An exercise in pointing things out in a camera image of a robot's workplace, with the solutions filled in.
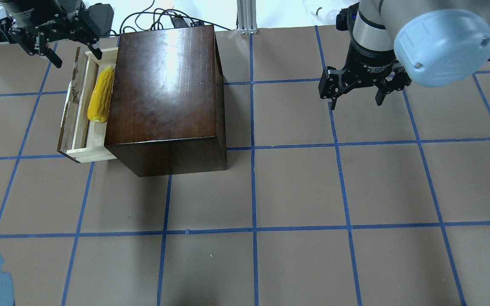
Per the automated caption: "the yellow corn cob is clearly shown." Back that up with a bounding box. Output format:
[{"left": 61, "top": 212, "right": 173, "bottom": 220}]
[{"left": 87, "top": 65, "right": 115, "bottom": 123}]

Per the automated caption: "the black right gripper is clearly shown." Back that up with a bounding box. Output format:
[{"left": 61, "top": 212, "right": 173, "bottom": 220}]
[{"left": 318, "top": 40, "right": 412, "bottom": 111}]

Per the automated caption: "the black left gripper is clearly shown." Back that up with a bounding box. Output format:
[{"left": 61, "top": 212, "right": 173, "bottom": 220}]
[{"left": 0, "top": 0, "right": 103, "bottom": 68}]

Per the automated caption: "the dark wooden drawer cabinet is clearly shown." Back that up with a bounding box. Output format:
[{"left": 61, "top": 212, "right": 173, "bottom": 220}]
[{"left": 104, "top": 25, "right": 228, "bottom": 177}]

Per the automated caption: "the wooden drawer with white handle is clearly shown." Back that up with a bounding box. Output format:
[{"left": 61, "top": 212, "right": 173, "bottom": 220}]
[{"left": 57, "top": 47, "right": 117, "bottom": 163}]

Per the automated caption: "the aluminium frame post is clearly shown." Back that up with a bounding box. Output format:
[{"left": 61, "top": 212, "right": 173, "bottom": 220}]
[{"left": 236, "top": 0, "right": 258, "bottom": 35}]

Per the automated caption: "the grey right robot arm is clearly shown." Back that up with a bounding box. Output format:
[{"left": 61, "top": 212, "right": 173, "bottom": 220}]
[{"left": 319, "top": 0, "right": 490, "bottom": 109}]

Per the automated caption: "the black power adapter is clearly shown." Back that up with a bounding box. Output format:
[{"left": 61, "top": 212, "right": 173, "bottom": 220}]
[{"left": 88, "top": 3, "right": 114, "bottom": 36}]

